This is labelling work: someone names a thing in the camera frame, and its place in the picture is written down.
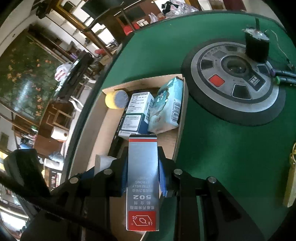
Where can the round grey control panel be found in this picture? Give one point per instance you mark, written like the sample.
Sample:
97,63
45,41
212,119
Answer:
231,86

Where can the white blue medicine box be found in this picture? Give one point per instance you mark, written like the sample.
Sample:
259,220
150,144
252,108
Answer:
136,119

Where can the black cylindrical motor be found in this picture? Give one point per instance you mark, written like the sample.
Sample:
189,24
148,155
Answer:
257,43

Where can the white square power adapter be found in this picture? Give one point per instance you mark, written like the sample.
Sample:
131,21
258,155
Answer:
102,162

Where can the black marker purple cap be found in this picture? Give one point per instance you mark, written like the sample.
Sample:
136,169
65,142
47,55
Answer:
276,72

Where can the white plastic bag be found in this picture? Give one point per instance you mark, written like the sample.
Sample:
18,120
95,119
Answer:
62,71

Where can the black marker green cap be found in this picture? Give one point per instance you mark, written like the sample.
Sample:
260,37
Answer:
284,80

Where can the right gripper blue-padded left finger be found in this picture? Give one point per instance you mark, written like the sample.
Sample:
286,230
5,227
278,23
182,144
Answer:
119,175

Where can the silver red 502 glue box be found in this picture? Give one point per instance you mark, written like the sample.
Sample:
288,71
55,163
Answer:
142,190

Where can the cardboard tray box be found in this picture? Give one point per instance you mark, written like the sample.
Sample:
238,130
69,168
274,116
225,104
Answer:
100,131

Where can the teal cartoon tissue pack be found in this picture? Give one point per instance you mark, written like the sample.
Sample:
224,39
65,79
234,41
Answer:
165,110

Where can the pile of clothes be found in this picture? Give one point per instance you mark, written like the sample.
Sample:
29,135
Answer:
176,8

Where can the black folding table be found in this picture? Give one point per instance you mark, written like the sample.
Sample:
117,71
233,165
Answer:
72,78

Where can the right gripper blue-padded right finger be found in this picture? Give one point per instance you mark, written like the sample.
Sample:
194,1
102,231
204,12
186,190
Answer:
167,179

